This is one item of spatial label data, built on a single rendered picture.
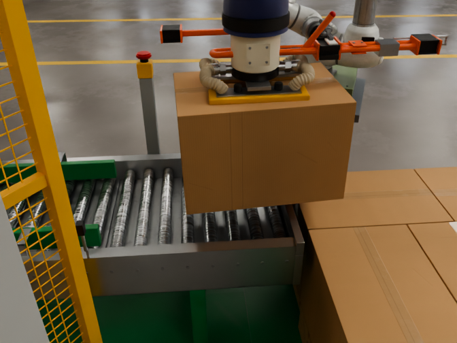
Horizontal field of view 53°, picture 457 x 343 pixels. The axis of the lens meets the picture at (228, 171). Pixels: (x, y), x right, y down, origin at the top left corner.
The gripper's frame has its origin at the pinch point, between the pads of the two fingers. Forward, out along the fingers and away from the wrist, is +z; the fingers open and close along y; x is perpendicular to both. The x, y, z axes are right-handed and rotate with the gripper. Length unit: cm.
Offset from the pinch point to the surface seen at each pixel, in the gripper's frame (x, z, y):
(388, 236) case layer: -24, 26, 66
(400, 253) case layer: -24, 35, 66
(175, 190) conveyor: 59, -20, 71
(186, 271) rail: 54, 34, 70
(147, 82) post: 70, -48, 29
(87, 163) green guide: 97, -23, 56
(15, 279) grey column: 79, 98, 6
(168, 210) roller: 61, 3, 65
